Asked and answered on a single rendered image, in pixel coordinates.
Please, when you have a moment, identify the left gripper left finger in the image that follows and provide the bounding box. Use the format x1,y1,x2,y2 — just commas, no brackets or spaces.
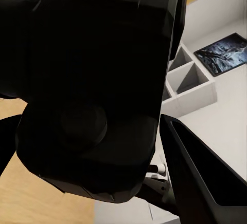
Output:
0,114,22,175

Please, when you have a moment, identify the digital camera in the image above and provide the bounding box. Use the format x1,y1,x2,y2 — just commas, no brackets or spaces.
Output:
0,0,187,204

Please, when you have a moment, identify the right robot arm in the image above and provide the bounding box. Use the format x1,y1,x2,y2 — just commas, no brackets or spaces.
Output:
134,163,179,216

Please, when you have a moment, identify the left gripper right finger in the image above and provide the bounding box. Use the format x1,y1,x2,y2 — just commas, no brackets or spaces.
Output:
159,114,247,224

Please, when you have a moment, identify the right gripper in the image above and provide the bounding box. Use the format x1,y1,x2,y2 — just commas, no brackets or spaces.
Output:
134,178,176,211

